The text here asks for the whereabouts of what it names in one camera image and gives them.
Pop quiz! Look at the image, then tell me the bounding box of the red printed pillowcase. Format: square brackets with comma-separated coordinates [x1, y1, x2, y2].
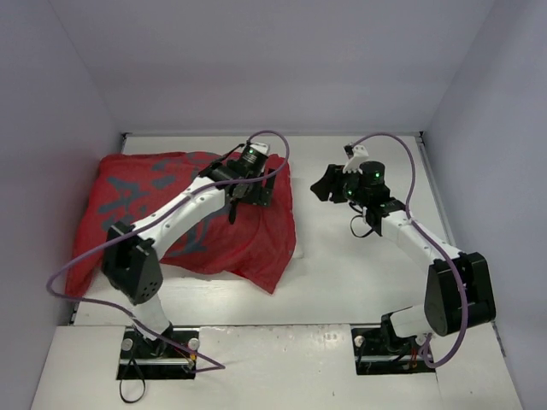
[73, 151, 297, 293]

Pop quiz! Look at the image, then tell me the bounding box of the white pillow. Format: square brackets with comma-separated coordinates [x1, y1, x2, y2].
[179, 243, 307, 285]

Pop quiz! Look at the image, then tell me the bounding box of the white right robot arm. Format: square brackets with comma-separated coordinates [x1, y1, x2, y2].
[310, 161, 497, 339]

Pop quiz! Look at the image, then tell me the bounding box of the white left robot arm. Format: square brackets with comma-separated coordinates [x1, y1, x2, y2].
[101, 143, 270, 343]

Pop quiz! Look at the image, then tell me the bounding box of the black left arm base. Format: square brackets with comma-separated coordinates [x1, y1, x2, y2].
[116, 327, 197, 381]

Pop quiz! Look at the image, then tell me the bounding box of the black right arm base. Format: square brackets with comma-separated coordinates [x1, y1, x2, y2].
[350, 313, 436, 376]

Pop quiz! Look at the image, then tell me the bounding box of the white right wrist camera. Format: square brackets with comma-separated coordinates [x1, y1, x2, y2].
[342, 144, 369, 173]

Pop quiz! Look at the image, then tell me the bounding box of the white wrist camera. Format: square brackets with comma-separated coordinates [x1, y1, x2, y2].
[251, 143, 271, 156]
[342, 144, 369, 173]

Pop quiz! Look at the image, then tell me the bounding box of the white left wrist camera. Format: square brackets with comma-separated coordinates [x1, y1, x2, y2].
[251, 143, 271, 156]

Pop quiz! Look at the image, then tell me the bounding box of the black cable loop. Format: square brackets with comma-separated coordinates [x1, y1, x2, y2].
[117, 358, 147, 405]

